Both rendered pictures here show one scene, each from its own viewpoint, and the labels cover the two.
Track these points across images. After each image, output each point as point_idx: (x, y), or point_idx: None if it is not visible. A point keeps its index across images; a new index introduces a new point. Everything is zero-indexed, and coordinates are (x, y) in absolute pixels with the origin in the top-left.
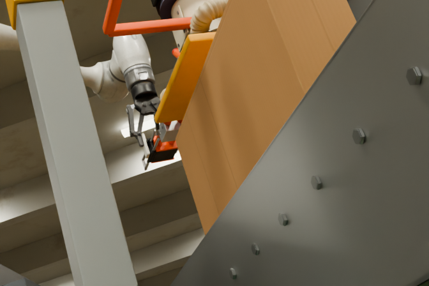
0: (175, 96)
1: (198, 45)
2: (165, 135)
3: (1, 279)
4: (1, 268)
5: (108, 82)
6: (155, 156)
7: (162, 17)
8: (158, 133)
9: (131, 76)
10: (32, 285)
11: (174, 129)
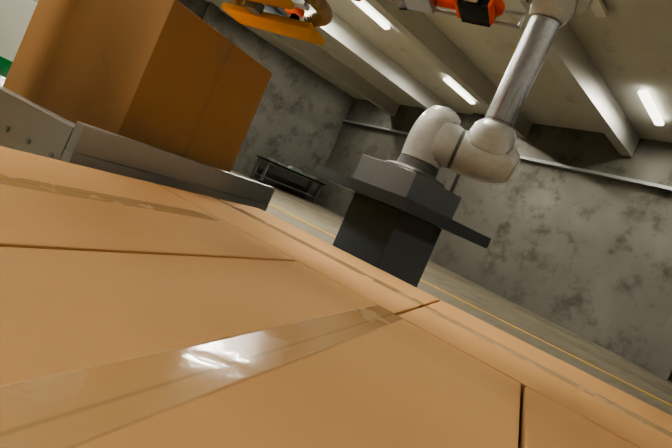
0: (287, 34)
1: (238, 21)
2: (415, 10)
3: (370, 168)
4: (376, 161)
5: None
6: (472, 20)
7: None
8: None
9: None
10: (321, 168)
11: (405, 3)
